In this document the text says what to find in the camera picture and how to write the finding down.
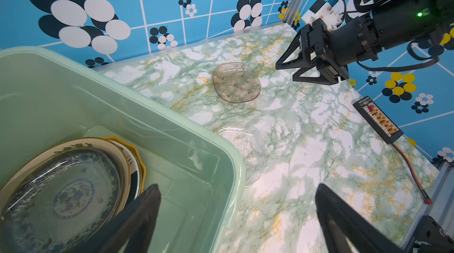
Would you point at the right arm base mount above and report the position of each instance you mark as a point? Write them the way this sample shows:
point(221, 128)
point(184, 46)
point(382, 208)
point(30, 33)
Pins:
point(429, 237)

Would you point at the yellow dotted plate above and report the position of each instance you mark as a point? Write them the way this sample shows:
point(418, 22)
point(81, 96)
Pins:
point(133, 149)

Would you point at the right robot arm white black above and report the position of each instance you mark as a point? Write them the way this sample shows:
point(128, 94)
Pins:
point(334, 37)

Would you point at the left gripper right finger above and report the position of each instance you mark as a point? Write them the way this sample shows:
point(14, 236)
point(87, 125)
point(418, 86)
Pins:
point(342, 225)

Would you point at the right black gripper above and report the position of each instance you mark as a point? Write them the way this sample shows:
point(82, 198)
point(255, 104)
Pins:
point(324, 51)

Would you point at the black battery charger box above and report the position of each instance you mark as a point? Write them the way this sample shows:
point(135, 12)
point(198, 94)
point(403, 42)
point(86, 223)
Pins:
point(378, 120)

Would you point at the white plate striped green rim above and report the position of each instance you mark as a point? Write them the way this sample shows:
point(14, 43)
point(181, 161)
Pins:
point(134, 171)

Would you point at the beige bowl plate with leaves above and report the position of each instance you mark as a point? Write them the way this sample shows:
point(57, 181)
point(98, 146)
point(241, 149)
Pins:
point(20, 160)

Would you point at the light green plastic bin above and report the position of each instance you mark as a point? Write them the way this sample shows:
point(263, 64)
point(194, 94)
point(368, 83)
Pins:
point(52, 99)

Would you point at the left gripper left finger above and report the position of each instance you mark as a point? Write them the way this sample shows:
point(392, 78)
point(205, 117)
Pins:
point(131, 231)

